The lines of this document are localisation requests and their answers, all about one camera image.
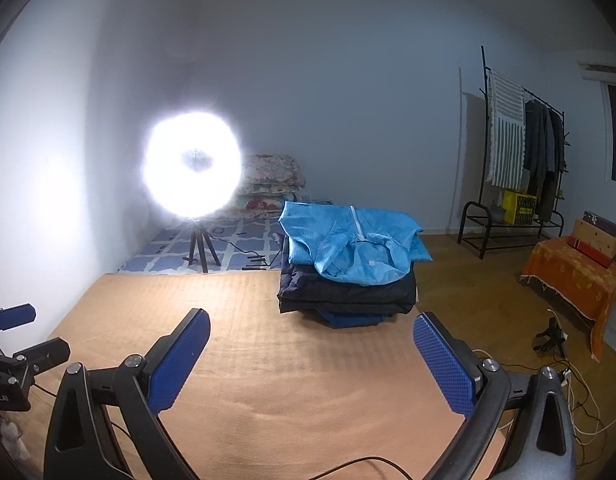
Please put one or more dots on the yellow crate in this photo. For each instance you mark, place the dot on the yellow crate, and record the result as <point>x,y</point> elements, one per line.
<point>517,207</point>

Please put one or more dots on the small black floor tripod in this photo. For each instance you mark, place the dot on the small black floor tripod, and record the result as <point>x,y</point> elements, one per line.
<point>550,337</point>

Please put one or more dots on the blue striped coat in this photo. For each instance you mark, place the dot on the blue striped coat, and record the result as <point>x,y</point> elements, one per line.
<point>348,250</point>

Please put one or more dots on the black clothes rack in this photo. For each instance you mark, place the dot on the black clothes rack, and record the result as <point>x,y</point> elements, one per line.
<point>483,110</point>

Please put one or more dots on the royal blue garment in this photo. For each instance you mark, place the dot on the royal blue garment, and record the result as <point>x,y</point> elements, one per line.
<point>348,319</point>

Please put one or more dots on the purple patterned mat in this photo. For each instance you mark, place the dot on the purple patterned mat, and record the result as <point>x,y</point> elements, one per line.
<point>163,252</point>

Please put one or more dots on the floral quilt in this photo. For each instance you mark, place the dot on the floral quilt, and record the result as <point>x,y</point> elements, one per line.
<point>273,170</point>

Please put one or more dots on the orange cloth covered table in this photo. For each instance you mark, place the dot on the orange cloth covered table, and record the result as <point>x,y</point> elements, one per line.
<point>572,275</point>

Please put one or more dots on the striped towel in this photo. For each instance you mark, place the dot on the striped towel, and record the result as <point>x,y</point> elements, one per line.
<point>505,130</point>

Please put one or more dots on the red flat box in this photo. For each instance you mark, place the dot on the red flat box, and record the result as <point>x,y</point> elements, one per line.
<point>587,252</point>

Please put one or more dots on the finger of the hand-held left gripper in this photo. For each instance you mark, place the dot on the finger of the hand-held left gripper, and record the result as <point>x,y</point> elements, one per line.
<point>13,317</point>
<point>45,355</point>

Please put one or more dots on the pile of dark clothes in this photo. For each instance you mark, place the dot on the pile of dark clothes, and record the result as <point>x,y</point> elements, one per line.
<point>338,297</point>

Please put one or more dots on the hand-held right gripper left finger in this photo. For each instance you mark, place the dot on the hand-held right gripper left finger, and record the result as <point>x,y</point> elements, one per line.
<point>180,365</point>

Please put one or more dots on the tan blanket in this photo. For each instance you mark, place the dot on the tan blanket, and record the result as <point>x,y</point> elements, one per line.
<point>288,360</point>

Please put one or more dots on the person's left hand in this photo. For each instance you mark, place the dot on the person's left hand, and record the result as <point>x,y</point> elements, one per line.
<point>13,440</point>

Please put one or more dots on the white power strip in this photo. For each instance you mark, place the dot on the white power strip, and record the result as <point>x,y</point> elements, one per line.
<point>565,375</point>

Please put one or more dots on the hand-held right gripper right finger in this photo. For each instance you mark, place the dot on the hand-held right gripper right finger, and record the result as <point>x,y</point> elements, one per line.
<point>445,365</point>

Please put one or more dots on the dark flat box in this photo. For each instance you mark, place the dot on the dark flat box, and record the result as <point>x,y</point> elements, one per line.
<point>602,222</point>

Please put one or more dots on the hanging dark clothes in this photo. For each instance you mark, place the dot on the hanging dark clothes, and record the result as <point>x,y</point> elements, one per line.
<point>540,150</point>

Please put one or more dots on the tan cardboard box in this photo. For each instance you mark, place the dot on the tan cardboard box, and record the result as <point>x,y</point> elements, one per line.
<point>595,240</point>

